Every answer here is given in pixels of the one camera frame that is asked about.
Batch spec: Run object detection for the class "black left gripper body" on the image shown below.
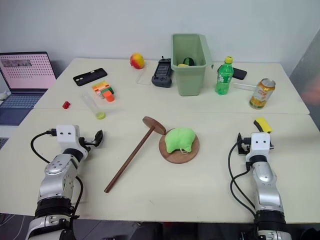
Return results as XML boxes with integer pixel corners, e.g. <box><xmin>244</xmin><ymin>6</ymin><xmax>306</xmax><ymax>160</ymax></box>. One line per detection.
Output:
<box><xmin>78</xmin><ymin>136</ymin><xmax>98</xmax><ymax>152</ymax></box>

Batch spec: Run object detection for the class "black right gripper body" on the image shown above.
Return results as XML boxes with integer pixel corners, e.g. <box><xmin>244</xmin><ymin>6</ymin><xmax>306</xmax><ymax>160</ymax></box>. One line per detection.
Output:
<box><xmin>237</xmin><ymin>137</ymin><xmax>252</xmax><ymax>155</ymax></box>

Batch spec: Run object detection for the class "brown wooden rod with disc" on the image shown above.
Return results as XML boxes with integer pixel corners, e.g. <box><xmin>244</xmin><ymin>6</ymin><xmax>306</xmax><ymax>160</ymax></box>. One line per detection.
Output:
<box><xmin>103</xmin><ymin>115</ymin><xmax>167</xmax><ymax>194</ymax></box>

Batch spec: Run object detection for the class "green plush toy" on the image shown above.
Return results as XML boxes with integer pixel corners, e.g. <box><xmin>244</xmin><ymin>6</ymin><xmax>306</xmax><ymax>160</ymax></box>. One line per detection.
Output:
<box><xmin>164</xmin><ymin>127</ymin><xmax>197</xmax><ymax>154</ymax></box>

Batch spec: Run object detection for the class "round wooden board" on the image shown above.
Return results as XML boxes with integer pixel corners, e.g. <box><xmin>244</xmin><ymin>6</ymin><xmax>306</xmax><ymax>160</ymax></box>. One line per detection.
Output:
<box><xmin>158</xmin><ymin>127</ymin><xmax>201</xmax><ymax>165</ymax></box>

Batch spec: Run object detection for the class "yellow and black sponge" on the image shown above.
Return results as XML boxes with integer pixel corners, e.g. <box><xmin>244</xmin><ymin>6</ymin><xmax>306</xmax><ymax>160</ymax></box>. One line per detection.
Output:
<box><xmin>253</xmin><ymin>117</ymin><xmax>273</xmax><ymax>134</ymax></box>

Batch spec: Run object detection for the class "clear tube with green cap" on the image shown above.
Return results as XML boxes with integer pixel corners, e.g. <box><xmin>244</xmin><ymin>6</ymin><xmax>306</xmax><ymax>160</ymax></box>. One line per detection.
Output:
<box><xmin>80</xmin><ymin>90</ymin><xmax>107</xmax><ymax>121</ymax></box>

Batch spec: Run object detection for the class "orange toy block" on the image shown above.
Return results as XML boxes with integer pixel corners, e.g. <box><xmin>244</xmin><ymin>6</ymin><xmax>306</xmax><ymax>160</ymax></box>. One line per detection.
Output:
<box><xmin>102</xmin><ymin>90</ymin><xmax>117</xmax><ymax>103</ymax></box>

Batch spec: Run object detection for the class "stack of coloured toy blocks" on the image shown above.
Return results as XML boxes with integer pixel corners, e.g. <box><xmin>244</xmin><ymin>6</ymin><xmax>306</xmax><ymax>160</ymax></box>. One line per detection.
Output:
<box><xmin>91</xmin><ymin>80</ymin><xmax>118</xmax><ymax>100</ymax></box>

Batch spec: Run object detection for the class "yellow and orange drink can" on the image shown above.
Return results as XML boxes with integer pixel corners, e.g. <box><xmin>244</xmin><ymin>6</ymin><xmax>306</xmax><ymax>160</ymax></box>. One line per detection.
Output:
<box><xmin>248</xmin><ymin>77</ymin><xmax>277</xmax><ymax>110</ymax></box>

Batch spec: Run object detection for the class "clear plastic ruler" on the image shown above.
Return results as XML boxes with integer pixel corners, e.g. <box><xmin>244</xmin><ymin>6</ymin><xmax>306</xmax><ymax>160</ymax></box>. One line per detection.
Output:
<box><xmin>230</xmin><ymin>82</ymin><xmax>258</xmax><ymax>92</ymax></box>

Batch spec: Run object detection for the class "black phone case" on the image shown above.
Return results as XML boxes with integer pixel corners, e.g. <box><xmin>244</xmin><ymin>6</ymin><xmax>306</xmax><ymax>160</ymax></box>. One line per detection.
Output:
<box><xmin>72</xmin><ymin>67</ymin><xmax>109</xmax><ymax>88</ymax></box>

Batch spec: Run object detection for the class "green soda bottle yellow cap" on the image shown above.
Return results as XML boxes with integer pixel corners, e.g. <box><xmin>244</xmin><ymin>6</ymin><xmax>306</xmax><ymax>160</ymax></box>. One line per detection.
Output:
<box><xmin>215</xmin><ymin>56</ymin><xmax>235</xmax><ymax>96</ymax></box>

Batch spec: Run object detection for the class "black smartphone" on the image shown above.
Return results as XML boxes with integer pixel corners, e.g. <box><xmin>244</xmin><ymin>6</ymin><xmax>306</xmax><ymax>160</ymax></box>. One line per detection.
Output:
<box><xmin>231</xmin><ymin>67</ymin><xmax>248</xmax><ymax>81</ymax></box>

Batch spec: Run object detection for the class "clear phone case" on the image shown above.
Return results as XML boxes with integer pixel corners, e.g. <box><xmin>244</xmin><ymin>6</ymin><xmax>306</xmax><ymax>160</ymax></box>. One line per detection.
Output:
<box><xmin>135</xmin><ymin>67</ymin><xmax>154</xmax><ymax>86</ymax></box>

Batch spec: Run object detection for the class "green plastic bin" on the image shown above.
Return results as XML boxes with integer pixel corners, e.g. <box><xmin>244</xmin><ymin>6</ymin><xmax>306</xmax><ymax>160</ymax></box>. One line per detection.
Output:
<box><xmin>171</xmin><ymin>32</ymin><xmax>214</xmax><ymax>97</ymax></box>

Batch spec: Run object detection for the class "grey partition panel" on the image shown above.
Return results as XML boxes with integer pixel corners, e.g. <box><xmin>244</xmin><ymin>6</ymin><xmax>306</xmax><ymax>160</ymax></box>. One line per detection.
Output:
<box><xmin>286</xmin><ymin>31</ymin><xmax>320</xmax><ymax>118</ymax></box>

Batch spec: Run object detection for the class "red and yellow mango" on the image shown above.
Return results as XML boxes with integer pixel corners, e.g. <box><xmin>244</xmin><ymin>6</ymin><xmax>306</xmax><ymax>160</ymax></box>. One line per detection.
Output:
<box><xmin>129</xmin><ymin>52</ymin><xmax>146</xmax><ymax>70</ymax></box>

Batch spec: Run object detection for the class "black handheld game controller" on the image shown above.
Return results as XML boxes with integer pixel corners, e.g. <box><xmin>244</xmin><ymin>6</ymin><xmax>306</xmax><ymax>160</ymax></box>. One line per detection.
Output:
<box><xmin>151</xmin><ymin>55</ymin><xmax>174</xmax><ymax>89</ymax></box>

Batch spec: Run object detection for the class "blue laptop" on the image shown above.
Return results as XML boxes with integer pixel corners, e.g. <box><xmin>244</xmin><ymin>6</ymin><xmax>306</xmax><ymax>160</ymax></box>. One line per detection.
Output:
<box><xmin>0</xmin><ymin>51</ymin><xmax>57</xmax><ymax>126</ymax></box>

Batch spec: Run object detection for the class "dark rounded shape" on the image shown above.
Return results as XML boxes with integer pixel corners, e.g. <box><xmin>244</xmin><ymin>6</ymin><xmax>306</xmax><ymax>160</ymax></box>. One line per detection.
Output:
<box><xmin>129</xmin><ymin>220</ymin><xmax>164</xmax><ymax>240</ymax></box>

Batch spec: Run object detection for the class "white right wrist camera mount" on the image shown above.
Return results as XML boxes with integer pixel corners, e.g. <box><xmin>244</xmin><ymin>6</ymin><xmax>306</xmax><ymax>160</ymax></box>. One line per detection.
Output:
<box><xmin>250</xmin><ymin>132</ymin><xmax>272</xmax><ymax>158</ymax></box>

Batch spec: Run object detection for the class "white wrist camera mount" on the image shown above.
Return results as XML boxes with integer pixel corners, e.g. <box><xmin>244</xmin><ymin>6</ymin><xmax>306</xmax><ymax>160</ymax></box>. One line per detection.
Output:
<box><xmin>250</xmin><ymin>132</ymin><xmax>272</xmax><ymax>158</ymax></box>
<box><xmin>55</xmin><ymin>124</ymin><xmax>81</xmax><ymax>151</ymax></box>

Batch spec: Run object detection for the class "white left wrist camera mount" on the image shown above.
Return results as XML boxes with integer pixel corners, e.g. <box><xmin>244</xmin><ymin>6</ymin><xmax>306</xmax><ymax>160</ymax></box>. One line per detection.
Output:
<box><xmin>55</xmin><ymin>124</ymin><xmax>81</xmax><ymax>151</ymax></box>

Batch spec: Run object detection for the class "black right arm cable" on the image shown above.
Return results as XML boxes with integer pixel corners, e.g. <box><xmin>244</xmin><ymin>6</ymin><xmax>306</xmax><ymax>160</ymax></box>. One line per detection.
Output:
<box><xmin>227</xmin><ymin>139</ymin><xmax>259</xmax><ymax>219</ymax></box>

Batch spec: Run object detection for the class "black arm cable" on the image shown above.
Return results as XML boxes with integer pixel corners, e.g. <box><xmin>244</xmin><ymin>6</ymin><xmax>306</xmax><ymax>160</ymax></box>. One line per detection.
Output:
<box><xmin>227</xmin><ymin>139</ymin><xmax>259</xmax><ymax>219</ymax></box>
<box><xmin>30</xmin><ymin>129</ymin><xmax>85</xmax><ymax>219</ymax></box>

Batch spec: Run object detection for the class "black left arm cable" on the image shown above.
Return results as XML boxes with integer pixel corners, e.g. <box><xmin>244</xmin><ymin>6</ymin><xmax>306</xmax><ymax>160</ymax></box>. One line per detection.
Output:
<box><xmin>30</xmin><ymin>129</ymin><xmax>85</xmax><ymax>219</ymax></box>

